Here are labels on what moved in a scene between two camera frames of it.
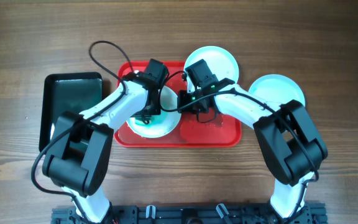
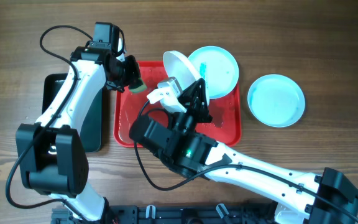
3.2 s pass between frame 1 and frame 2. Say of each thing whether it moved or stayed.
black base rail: stayed
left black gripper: moved
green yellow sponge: moved
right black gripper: moved
